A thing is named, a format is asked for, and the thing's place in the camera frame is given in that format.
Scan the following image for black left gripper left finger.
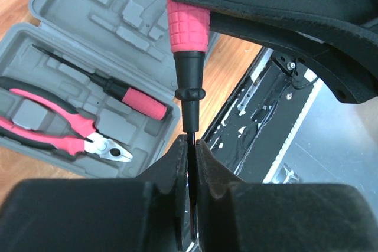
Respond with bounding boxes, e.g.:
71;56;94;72
1;135;187;251

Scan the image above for pink black screwdriver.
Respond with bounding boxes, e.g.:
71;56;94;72
32;44;167;120
167;0;210;241

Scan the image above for grey plastic tool case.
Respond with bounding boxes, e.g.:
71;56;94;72
1;0;181;178

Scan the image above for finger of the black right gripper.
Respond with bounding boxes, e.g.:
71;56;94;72
175;0;377;104

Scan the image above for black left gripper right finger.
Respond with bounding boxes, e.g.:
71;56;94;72
196;140;377;251

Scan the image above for pink handled pliers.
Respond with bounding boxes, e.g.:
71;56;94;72
1;76;133;162

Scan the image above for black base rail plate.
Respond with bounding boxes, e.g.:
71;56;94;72
202;48;322;183

